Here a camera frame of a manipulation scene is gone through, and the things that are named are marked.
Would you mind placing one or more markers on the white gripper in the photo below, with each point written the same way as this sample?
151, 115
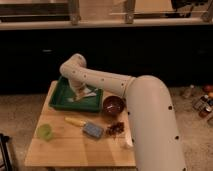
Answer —
77, 87

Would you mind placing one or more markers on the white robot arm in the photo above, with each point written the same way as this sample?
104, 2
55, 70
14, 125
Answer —
154, 132

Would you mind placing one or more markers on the white folded napkin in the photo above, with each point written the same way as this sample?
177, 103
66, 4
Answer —
71, 99

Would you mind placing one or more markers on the green plastic tray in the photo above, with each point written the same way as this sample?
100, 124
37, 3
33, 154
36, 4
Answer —
61, 93

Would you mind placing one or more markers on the dark red bowl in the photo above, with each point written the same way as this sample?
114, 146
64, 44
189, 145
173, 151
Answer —
113, 105

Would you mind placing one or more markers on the blue grey sponge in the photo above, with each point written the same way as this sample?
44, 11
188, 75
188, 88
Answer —
93, 130

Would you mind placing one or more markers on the wooden table board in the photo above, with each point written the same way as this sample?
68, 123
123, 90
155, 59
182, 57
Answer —
69, 147

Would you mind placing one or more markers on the green plastic cup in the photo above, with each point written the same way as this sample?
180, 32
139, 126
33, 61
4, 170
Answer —
44, 132

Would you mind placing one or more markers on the dark red grape bunch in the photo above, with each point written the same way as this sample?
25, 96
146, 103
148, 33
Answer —
114, 129

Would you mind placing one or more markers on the white plastic cup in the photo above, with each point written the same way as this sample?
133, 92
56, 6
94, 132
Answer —
128, 140

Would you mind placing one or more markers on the black stand at left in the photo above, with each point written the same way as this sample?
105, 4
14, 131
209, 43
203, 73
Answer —
6, 163

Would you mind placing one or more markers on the clear plastic bottle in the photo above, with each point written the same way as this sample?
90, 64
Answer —
188, 92

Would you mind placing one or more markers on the pile of floor objects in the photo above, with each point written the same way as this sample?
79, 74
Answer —
204, 105

